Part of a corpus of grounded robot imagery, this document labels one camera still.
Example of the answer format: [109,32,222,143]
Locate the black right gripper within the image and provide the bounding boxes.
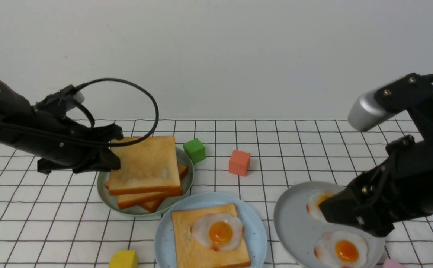
[319,163,431,237]

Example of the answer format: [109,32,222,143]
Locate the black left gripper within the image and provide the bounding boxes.
[36,117,124,174]

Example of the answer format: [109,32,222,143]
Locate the toast slice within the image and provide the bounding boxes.
[105,164,187,209]
[108,136,182,195]
[172,204,251,268]
[138,198,165,213]

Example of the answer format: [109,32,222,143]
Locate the fried egg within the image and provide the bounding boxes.
[305,191,334,224]
[314,230,369,268]
[190,213,245,251]

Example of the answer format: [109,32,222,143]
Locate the grey plate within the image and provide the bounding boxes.
[274,181,385,268]

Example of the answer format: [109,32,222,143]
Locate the green plate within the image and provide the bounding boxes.
[96,148,194,218]

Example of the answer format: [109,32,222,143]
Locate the pink block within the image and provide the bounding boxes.
[382,258,407,268]

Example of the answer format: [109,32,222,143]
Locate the green cube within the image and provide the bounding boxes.
[183,138,206,164]

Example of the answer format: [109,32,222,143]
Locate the light blue plate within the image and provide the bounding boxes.
[154,192,269,268]

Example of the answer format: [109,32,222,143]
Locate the yellow block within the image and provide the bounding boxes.
[108,250,139,268]

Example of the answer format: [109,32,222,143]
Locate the orange cube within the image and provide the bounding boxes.
[228,150,251,177]

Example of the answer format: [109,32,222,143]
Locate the black right cable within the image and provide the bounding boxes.
[0,78,160,147]

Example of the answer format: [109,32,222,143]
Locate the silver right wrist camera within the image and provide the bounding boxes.
[347,73,433,132]

